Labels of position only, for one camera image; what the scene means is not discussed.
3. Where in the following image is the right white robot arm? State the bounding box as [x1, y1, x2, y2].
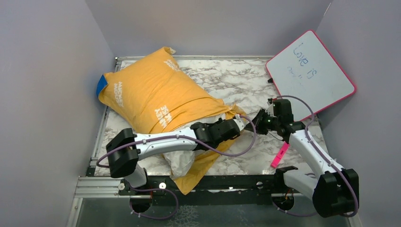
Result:
[245, 95, 359, 218]

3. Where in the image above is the pink framed whiteboard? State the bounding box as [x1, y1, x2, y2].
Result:
[266, 30, 357, 121]

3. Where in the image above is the pink marker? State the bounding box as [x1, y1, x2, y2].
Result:
[270, 142, 290, 168]

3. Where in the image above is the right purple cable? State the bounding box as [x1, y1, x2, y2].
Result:
[271, 95, 360, 218]

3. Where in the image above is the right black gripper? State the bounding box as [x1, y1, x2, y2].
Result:
[244, 108, 280, 135]

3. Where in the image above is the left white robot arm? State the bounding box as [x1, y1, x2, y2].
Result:
[106, 116, 245, 194]

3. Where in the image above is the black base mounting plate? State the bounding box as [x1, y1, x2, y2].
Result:
[86, 167, 305, 214]

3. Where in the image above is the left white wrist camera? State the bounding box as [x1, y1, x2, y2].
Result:
[233, 114, 246, 132]

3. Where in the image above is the white pillow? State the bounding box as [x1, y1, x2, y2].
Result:
[163, 113, 226, 180]

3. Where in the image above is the yellow Mickey Mouse pillowcase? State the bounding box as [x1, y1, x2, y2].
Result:
[96, 47, 245, 194]

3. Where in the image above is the aluminium table frame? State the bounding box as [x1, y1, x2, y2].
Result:
[66, 55, 364, 227]

